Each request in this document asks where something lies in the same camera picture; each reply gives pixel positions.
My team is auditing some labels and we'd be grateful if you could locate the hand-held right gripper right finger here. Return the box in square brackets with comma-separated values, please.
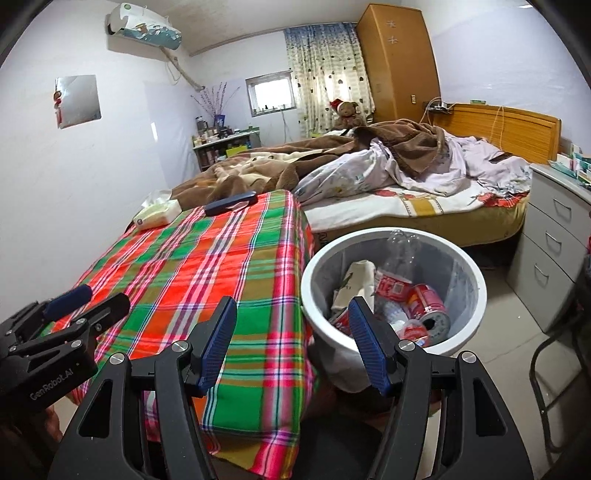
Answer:
[347, 296, 534, 480]

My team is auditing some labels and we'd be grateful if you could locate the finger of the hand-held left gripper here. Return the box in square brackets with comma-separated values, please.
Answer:
[0, 284, 93, 343]
[45, 292, 131, 352]

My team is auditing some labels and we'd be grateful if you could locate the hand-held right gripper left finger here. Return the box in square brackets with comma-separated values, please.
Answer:
[48, 295, 238, 480]

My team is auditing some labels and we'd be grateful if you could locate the beige paper bag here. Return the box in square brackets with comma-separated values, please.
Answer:
[331, 261, 377, 319]

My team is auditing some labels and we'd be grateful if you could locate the clear plastic bottle red label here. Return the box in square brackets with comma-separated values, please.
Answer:
[374, 229, 421, 308]

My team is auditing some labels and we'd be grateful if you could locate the dented red soda can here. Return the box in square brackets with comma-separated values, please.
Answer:
[406, 283, 448, 324]

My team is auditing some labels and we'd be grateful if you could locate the white round bin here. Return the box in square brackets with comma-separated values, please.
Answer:
[300, 227, 488, 393]

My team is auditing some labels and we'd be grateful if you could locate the plaid tablecloth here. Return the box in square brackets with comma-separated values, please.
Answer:
[46, 189, 319, 455]

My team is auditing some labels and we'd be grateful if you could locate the green white tissue box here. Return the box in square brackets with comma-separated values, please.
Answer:
[133, 191, 183, 232]

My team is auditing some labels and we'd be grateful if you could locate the white patterned bed sheet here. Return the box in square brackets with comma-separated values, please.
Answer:
[302, 187, 527, 232]

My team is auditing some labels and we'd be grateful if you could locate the dark blue glasses case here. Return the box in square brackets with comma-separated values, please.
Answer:
[203, 191, 258, 217]

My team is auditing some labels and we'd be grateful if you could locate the black metal chair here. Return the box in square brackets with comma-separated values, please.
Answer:
[530, 272, 591, 457]

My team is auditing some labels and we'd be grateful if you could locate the pale floral quilt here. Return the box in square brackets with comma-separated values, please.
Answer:
[293, 136, 532, 204]

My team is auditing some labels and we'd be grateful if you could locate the brown fleece blanket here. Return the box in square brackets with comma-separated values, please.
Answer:
[171, 119, 446, 206]

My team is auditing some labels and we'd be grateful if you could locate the cluttered white shelf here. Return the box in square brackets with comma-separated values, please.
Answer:
[191, 129, 262, 171]

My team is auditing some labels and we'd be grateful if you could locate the grey drawer nightstand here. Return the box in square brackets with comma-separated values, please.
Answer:
[505, 164, 591, 333]

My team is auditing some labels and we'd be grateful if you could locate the brown teddy bear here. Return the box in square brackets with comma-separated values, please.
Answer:
[330, 98, 365, 132]

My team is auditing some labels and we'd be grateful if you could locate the vase of bare branches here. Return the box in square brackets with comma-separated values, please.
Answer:
[191, 82, 241, 132]

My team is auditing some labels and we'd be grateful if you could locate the small window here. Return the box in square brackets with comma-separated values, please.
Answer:
[246, 71, 296, 116]

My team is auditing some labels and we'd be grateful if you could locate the wooden bed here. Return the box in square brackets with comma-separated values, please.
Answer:
[300, 102, 561, 259]

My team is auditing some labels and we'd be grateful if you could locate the stack of green white boxes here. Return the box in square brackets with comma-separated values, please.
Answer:
[549, 143, 591, 185]

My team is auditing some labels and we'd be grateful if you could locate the patterned curtain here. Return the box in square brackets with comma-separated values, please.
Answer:
[284, 22, 376, 139]

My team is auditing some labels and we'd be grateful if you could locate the wooden wardrobe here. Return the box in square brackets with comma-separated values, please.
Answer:
[355, 4, 440, 124]

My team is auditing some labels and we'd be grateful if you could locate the silver wall panel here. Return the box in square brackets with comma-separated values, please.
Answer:
[54, 75, 101, 129]

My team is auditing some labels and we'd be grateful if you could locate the white charging cable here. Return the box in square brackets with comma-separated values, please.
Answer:
[492, 105, 506, 148]

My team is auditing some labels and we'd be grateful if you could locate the white wall pipe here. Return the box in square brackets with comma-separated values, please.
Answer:
[164, 46, 206, 90]

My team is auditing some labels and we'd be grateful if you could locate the wall air conditioner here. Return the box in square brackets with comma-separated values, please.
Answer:
[106, 2, 183, 50]

